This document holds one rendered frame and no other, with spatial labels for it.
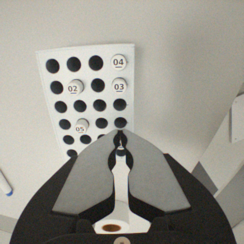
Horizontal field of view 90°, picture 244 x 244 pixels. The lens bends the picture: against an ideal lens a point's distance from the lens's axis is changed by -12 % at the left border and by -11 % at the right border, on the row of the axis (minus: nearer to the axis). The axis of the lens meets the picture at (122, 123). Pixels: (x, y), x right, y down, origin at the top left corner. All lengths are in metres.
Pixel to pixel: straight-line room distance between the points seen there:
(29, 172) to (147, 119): 0.22
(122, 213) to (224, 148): 1.36
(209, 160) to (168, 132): 1.37
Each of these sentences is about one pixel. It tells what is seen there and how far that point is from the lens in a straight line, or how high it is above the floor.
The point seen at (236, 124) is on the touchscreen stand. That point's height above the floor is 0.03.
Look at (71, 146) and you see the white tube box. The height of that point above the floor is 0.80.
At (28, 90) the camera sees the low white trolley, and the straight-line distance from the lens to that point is 0.20.
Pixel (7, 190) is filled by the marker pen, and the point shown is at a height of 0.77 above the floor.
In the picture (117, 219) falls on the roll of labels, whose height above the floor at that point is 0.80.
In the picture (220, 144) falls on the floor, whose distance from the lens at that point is 1.49.
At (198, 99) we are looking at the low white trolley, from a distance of 0.20.
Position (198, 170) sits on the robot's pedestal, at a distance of 0.85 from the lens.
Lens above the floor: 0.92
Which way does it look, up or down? 62 degrees down
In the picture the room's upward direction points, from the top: 177 degrees clockwise
